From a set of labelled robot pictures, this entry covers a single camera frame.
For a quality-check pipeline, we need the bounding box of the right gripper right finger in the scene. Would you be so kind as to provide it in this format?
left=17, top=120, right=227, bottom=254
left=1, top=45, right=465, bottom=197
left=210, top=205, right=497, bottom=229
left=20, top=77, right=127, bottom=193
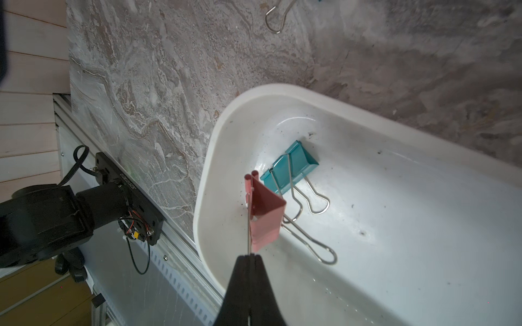
left=249, top=254, right=286, bottom=325

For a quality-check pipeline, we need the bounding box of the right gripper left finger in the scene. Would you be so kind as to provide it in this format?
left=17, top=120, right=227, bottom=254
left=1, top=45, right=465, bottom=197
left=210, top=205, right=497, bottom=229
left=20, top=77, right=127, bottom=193
left=213, top=255, right=250, bottom=326

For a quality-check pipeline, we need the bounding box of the pink binder clip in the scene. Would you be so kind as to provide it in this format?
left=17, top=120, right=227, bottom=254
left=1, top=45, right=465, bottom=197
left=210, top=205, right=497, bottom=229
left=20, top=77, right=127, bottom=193
left=243, top=170, right=338, bottom=266

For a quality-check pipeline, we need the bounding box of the teal binder clip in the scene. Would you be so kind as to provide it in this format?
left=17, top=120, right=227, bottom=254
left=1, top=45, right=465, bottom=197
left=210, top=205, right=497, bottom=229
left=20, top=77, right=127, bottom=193
left=260, top=141, right=330, bottom=221

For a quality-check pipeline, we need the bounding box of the white plastic storage tray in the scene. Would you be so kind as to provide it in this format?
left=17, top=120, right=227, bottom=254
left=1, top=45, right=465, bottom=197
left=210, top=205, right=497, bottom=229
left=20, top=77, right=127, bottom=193
left=194, top=84, right=521, bottom=325

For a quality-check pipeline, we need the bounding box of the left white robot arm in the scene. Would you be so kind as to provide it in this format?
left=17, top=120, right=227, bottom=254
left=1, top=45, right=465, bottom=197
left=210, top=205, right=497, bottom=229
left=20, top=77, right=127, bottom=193
left=1, top=152, right=164, bottom=268

